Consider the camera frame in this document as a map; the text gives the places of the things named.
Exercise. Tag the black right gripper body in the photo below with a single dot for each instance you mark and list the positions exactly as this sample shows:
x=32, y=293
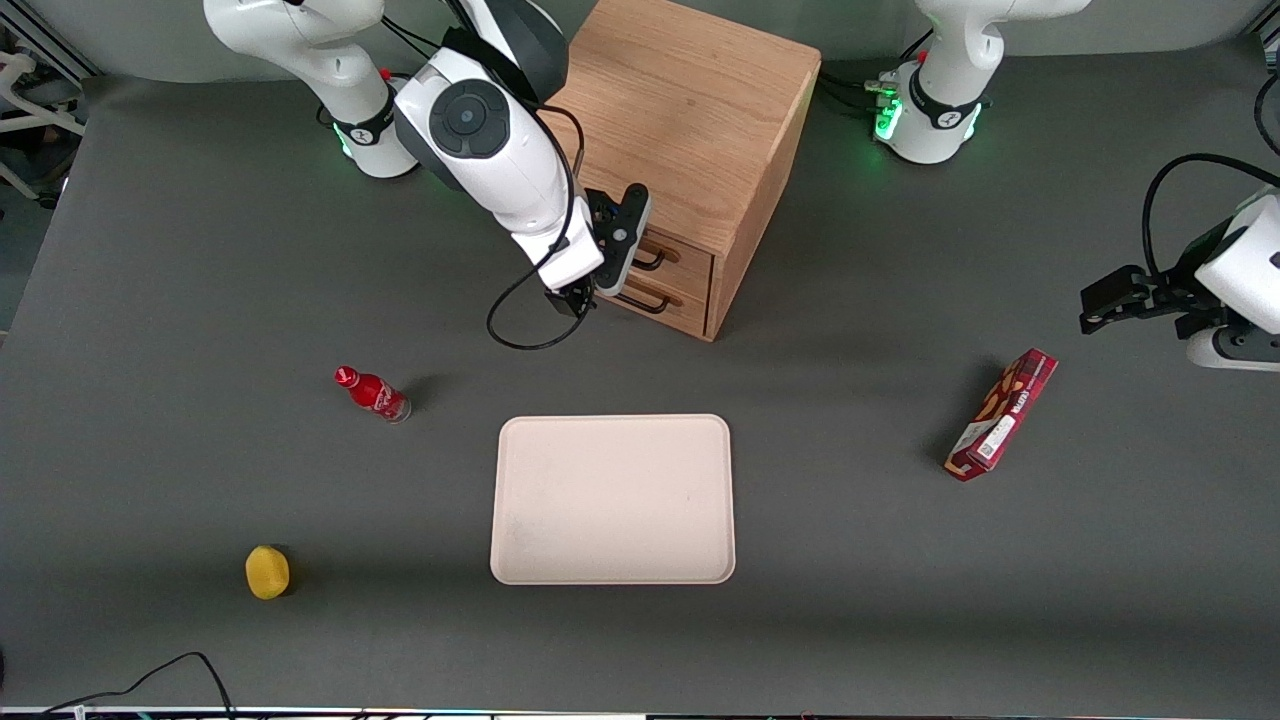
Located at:
x=571, y=299

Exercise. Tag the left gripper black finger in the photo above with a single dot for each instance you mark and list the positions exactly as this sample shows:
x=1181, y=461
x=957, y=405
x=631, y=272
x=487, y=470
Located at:
x=1092, y=323
x=1118, y=290

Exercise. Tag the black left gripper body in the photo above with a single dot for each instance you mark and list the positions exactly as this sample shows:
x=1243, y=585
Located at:
x=1172, y=295

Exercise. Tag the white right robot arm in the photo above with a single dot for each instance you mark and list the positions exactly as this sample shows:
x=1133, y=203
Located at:
x=500, y=170

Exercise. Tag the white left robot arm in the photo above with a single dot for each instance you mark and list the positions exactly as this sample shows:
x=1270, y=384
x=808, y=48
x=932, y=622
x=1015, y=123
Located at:
x=945, y=110

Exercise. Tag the wooden drawer cabinet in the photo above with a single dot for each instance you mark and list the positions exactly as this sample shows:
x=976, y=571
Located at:
x=680, y=110

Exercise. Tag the red snack box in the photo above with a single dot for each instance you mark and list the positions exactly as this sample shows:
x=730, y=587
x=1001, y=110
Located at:
x=1000, y=420

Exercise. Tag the red soda bottle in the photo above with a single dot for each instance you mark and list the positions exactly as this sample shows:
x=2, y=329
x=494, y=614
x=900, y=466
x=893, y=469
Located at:
x=372, y=393

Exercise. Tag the beige plastic tray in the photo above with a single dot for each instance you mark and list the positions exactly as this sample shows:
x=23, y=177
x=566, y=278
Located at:
x=620, y=520

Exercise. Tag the yellow lemon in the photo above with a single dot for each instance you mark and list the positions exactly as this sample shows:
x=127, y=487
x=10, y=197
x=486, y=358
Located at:
x=267, y=572

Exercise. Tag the white tubular stand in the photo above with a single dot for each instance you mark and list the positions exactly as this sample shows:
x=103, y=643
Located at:
x=45, y=122

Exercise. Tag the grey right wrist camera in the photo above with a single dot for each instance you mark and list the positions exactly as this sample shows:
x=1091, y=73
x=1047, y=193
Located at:
x=635, y=215

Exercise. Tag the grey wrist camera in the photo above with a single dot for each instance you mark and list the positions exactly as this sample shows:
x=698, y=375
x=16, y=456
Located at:
x=635, y=215
x=1235, y=350

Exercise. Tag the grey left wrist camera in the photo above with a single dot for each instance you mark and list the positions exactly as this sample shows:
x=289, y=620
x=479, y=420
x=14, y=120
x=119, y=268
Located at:
x=1235, y=350

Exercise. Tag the aluminium frame profile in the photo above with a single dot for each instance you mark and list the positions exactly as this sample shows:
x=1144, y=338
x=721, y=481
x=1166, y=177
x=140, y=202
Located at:
x=60, y=55

